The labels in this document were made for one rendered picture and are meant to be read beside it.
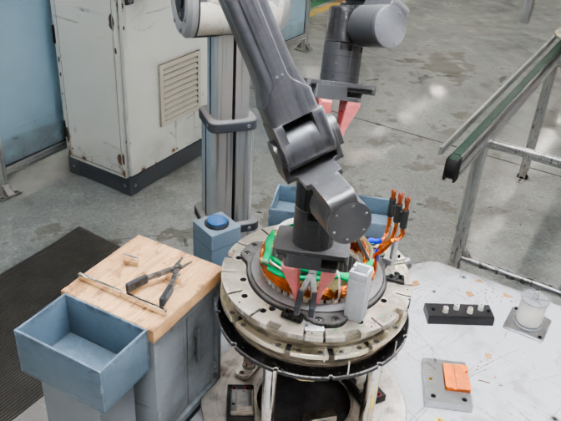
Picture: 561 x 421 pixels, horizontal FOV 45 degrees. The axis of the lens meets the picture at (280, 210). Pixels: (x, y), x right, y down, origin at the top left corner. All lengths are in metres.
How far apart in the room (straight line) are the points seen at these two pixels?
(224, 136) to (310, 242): 0.63
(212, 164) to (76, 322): 0.51
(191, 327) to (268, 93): 0.53
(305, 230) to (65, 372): 0.43
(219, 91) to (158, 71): 1.99
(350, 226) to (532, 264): 2.58
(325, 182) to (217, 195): 0.75
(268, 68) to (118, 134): 2.64
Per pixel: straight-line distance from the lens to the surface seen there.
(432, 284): 1.71
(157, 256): 1.23
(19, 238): 3.31
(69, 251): 3.14
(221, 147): 1.49
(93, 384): 1.05
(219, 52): 1.42
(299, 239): 0.90
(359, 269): 1.03
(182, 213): 3.38
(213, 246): 1.35
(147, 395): 1.19
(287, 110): 0.81
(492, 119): 2.77
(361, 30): 0.96
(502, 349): 1.58
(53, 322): 1.17
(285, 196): 1.47
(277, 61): 0.80
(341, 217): 0.80
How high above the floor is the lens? 1.77
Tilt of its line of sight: 31 degrees down
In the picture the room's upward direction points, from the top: 4 degrees clockwise
